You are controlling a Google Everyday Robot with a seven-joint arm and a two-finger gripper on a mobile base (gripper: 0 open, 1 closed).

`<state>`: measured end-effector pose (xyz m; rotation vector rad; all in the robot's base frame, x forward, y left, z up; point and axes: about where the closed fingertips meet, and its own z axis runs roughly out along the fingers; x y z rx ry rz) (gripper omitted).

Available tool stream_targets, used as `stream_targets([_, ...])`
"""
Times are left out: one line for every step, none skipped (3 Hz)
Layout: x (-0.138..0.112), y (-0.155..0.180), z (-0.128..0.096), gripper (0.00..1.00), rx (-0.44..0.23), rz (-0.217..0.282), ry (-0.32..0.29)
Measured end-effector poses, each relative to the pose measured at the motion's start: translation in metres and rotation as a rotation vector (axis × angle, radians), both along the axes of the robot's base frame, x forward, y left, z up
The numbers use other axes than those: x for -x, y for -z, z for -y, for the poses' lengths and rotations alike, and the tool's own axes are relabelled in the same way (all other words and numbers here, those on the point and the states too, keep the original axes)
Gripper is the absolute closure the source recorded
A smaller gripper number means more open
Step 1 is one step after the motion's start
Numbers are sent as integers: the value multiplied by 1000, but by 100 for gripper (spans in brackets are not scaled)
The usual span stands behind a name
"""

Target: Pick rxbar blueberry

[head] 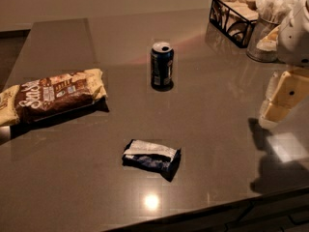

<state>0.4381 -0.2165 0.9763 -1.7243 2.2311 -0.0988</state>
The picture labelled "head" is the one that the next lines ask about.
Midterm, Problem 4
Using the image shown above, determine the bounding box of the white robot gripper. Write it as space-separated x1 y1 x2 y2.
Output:
259 0 309 123

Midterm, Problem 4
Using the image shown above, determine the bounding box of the blue white rxbar wrapper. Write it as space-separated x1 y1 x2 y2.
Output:
122 139 182 182

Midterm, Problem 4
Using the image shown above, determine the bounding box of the blue soda can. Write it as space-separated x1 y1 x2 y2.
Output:
151 42 174 91

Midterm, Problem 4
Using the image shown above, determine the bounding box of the brown yellow chip bag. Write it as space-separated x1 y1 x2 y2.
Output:
0 69 107 127

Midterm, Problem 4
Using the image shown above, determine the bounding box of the black wire napkin basket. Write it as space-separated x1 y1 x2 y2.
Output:
210 0 258 48

